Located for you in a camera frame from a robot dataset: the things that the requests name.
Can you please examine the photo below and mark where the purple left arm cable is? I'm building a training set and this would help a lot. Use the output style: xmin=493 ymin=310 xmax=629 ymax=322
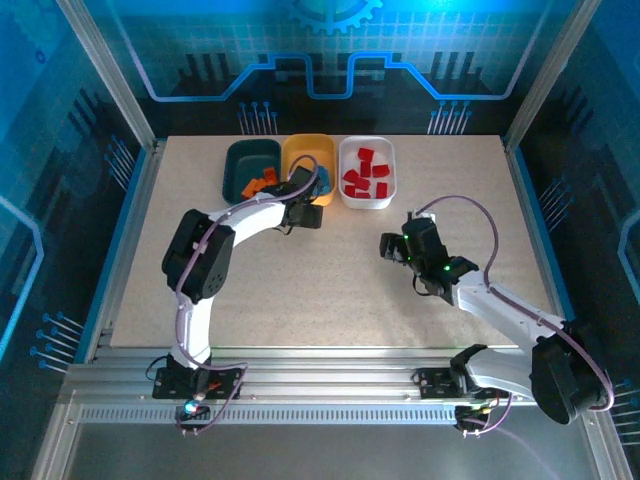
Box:
xmin=172 ymin=154 xmax=320 ymax=436

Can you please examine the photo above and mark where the slotted metal strip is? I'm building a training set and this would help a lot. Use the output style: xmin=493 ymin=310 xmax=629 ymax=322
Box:
xmin=79 ymin=407 xmax=459 ymax=424

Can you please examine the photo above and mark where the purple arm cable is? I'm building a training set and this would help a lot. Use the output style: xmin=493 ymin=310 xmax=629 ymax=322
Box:
xmin=409 ymin=194 xmax=615 ymax=437
xmin=172 ymin=154 xmax=320 ymax=436

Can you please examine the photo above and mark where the grey metal panel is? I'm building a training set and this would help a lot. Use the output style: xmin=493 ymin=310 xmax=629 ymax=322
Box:
xmin=32 ymin=419 xmax=629 ymax=480

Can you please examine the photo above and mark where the dark teal plastic container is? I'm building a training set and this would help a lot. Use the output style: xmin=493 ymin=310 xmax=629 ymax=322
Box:
xmin=221 ymin=138 xmax=283 ymax=205

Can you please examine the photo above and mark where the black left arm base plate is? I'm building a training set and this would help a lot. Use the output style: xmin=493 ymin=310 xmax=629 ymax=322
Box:
xmin=151 ymin=367 xmax=245 ymax=401

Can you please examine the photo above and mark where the aluminium mounting rail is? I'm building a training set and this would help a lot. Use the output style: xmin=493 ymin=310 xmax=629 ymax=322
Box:
xmin=58 ymin=346 xmax=604 ymax=409

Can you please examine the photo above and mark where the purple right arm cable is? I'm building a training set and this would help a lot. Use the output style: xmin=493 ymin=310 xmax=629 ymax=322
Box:
xmin=409 ymin=194 xmax=615 ymax=437

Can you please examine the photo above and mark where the aluminium table side rail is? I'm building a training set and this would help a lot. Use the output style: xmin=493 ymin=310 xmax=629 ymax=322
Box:
xmin=502 ymin=138 xmax=589 ymax=364
xmin=82 ymin=139 xmax=166 ymax=364

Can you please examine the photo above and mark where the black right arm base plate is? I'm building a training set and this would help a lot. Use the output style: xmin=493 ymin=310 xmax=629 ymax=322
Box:
xmin=416 ymin=367 xmax=512 ymax=401

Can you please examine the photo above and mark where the aluminium frame post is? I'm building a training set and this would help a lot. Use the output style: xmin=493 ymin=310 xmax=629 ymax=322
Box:
xmin=55 ymin=0 xmax=160 ymax=154
xmin=502 ymin=0 xmax=601 ymax=154

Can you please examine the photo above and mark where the yellow plastic container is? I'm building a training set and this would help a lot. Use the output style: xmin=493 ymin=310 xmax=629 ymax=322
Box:
xmin=280 ymin=133 xmax=337 ymax=207

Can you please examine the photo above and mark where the white plastic container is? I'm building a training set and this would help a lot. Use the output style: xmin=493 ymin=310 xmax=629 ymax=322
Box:
xmin=338 ymin=135 xmax=397 ymax=210

